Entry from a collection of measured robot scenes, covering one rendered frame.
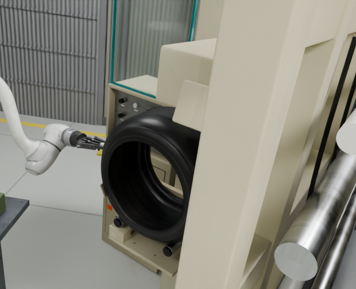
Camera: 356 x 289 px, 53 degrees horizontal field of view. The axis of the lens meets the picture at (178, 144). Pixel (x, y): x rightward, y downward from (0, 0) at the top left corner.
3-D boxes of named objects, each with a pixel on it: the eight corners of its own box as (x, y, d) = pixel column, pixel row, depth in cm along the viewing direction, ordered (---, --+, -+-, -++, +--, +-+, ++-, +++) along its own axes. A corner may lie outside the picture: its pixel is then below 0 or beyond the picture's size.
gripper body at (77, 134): (68, 133, 171) (82, 137, 166) (82, 129, 178) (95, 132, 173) (70, 148, 174) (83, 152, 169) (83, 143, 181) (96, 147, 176)
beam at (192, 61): (244, 70, 144) (252, 31, 138) (306, 86, 133) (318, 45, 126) (152, 100, 97) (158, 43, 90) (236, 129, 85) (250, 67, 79)
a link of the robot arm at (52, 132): (80, 135, 185) (65, 155, 180) (60, 129, 193) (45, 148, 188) (68, 121, 177) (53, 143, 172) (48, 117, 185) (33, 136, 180)
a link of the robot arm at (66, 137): (74, 125, 181) (82, 127, 178) (76, 142, 184) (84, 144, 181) (60, 130, 174) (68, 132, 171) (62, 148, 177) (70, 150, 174)
